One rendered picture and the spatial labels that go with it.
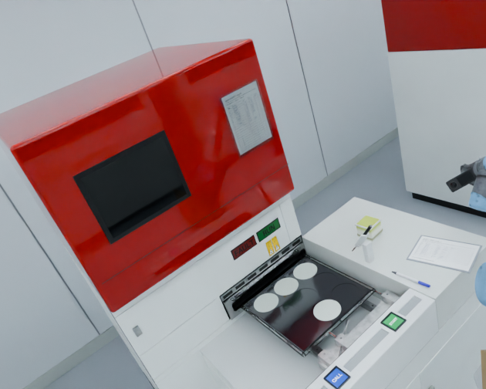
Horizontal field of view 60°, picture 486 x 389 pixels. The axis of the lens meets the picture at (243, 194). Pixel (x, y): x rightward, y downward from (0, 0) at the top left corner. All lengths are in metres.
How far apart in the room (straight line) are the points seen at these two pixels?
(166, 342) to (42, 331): 1.66
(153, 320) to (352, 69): 3.14
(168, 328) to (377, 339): 0.73
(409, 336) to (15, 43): 2.40
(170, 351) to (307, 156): 2.56
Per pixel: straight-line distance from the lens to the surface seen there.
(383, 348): 1.38
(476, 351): 1.95
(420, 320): 1.47
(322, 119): 3.91
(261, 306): 1.69
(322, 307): 1.61
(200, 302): 1.65
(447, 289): 1.54
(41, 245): 2.95
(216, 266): 1.62
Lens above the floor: 2.04
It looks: 28 degrees down
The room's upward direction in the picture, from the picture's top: 19 degrees counter-clockwise
